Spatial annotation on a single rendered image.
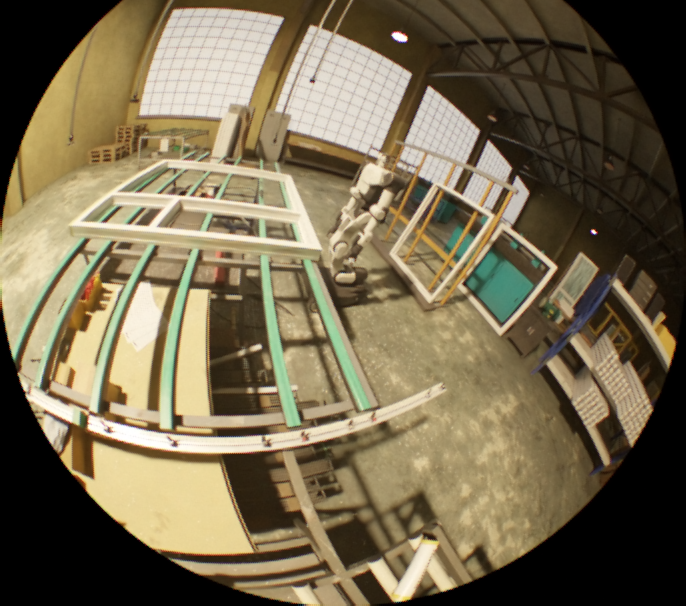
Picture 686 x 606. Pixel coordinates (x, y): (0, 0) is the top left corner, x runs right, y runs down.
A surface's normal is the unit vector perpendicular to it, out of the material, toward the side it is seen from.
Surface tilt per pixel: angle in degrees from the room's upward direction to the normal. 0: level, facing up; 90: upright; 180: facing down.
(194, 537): 0
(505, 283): 90
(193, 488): 0
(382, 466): 0
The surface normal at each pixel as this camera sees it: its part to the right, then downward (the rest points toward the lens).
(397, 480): 0.33, -0.80
